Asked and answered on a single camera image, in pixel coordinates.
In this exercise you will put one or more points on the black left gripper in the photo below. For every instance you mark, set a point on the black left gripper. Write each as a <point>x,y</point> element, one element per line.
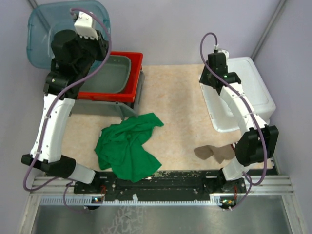
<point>102,44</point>

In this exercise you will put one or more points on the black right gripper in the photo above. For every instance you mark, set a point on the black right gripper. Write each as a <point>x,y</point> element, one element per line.
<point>204,80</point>

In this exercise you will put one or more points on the grey plastic tub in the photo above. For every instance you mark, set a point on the grey plastic tub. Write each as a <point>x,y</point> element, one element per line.
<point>111,78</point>

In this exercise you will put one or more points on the teal translucent plastic tub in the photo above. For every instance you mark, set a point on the teal translucent plastic tub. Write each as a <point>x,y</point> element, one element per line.
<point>48,19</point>

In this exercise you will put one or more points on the red plastic crate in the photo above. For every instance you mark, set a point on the red plastic crate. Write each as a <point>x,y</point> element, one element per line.
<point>130,90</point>

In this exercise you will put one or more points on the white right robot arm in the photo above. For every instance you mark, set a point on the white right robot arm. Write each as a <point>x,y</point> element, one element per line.
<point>237,99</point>

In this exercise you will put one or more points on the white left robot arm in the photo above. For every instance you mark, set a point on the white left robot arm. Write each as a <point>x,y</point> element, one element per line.
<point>74,56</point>

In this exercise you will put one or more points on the grey plastic bin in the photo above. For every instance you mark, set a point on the grey plastic bin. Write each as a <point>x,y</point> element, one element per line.
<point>114,109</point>

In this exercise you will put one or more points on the brown striped sock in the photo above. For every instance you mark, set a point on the brown striped sock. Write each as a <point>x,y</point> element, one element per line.
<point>220,154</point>

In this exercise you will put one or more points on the green cloth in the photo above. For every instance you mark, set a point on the green cloth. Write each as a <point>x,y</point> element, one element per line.
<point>120,147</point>

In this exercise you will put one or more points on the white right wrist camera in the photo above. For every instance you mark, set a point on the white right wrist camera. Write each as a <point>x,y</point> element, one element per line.
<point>225,52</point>

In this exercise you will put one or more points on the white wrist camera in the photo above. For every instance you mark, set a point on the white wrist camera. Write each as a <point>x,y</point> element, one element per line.
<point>225,52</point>
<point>85,26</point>

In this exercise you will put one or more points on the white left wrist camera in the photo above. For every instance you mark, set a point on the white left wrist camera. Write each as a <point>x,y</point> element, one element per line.
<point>85,26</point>

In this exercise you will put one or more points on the left aluminium frame post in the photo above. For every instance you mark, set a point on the left aluminium frame post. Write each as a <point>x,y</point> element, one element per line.
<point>33,3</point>

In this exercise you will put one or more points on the grey aluminium frame post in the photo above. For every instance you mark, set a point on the grey aluminium frame post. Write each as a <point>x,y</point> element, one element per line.
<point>268,29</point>

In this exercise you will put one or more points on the aluminium front rail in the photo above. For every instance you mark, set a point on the aluminium front rail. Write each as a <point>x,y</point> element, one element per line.
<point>61,191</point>

